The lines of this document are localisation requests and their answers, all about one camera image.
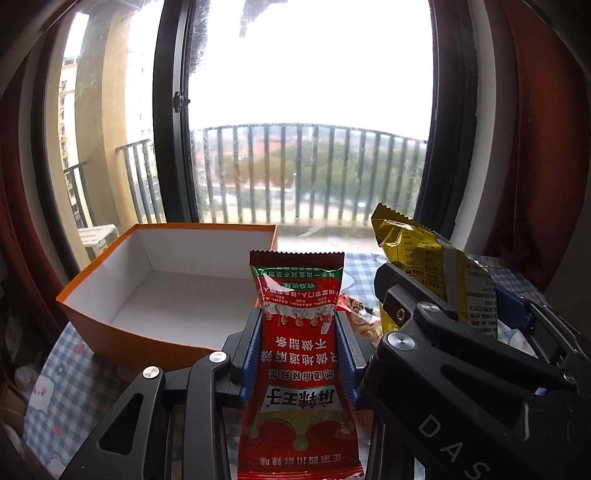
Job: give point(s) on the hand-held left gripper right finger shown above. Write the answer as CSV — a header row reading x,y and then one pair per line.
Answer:
x,y
351,355

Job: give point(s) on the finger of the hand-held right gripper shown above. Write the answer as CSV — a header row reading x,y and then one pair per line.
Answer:
x,y
425,323
515,302

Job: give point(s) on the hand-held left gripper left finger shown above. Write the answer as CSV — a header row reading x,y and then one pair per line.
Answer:
x,y
251,355

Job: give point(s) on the red snack packet white balls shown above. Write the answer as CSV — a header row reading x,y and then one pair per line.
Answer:
x,y
364,318

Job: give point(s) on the red spicy snack packet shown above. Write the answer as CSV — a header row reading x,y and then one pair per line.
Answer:
x,y
300,369

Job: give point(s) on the yellow chip bag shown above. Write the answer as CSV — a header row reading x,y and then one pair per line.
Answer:
x,y
415,249

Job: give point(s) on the orange cardboard box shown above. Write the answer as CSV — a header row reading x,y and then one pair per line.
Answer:
x,y
115,332

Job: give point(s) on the dark red curtain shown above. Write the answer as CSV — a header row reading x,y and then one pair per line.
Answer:
x,y
531,138
14,240

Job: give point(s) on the blue checked tablecloth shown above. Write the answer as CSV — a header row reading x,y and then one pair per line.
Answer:
x,y
69,383

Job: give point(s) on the outdoor air conditioner unit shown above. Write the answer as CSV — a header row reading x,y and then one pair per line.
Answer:
x,y
97,242

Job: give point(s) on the balcony metal railing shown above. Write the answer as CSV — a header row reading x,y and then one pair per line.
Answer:
x,y
258,126

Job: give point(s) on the beige apartment building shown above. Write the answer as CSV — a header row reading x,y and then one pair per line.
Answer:
x,y
69,115

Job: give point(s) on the large grey hanging cloth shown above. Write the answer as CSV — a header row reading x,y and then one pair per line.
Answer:
x,y
198,27

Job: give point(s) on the small grey hanging cloth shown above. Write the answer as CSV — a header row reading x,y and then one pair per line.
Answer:
x,y
247,18

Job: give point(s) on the black window frame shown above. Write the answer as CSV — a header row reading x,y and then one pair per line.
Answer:
x,y
171,138

